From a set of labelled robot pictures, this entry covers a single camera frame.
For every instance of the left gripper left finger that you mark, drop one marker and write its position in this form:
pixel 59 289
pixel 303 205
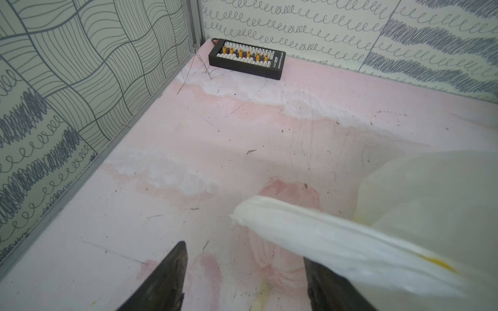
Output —
pixel 163 288

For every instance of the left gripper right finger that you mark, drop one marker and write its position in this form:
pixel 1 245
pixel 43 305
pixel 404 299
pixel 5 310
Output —
pixel 329 291

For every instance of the floral pink table mat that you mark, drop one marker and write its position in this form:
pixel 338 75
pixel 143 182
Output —
pixel 212 139

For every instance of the black small tray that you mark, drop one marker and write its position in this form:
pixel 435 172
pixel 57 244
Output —
pixel 249 59

